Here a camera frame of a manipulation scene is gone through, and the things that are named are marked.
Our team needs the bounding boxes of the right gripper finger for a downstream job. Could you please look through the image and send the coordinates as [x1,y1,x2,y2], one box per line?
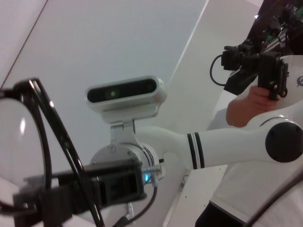
[13,186,74,227]

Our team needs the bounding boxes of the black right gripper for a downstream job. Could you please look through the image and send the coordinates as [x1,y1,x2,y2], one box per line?
[52,157,148,209]

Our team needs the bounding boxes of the black glasses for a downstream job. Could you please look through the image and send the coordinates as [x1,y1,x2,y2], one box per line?
[0,77,106,227]

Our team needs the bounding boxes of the black handheld control rig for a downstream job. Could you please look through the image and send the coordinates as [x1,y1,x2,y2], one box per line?
[209,39,290,102]

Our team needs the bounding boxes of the bare person forearm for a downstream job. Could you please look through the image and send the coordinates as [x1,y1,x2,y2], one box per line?
[226,94,279,129]

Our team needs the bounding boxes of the bare person hand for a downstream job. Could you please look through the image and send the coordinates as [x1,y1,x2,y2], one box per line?
[248,84,282,110]

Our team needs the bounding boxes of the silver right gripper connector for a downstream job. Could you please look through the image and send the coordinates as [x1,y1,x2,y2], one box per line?
[141,165,166,188]

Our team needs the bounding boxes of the person with black device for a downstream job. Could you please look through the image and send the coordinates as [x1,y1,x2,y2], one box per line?
[208,53,303,227]

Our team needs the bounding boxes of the dark background equipment rack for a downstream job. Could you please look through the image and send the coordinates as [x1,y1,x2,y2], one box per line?
[245,0,303,56]

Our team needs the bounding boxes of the silver right camera bracket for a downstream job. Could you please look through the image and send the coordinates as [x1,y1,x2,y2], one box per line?
[109,118,143,154]

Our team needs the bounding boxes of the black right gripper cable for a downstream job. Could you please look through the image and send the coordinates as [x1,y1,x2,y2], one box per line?
[113,185,159,227]

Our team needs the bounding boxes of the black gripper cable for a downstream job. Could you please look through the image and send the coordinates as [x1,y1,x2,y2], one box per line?
[113,185,159,227]
[246,169,303,227]

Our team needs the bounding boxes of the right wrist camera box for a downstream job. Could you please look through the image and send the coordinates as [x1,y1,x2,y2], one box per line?
[84,75,168,123]

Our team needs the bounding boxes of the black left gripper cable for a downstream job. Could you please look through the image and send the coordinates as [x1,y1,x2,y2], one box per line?
[246,169,303,227]

